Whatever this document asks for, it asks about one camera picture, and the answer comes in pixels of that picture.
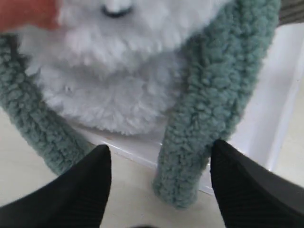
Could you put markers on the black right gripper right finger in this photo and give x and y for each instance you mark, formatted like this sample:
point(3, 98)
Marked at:
point(250, 196)

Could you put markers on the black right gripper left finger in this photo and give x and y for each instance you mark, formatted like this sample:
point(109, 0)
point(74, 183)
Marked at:
point(75, 199)

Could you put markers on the green fuzzy scarf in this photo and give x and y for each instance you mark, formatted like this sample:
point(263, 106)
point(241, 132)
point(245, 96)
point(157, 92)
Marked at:
point(182, 158)

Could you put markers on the white plush snowman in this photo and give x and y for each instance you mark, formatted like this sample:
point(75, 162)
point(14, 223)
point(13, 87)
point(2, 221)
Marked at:
point(132, 66)

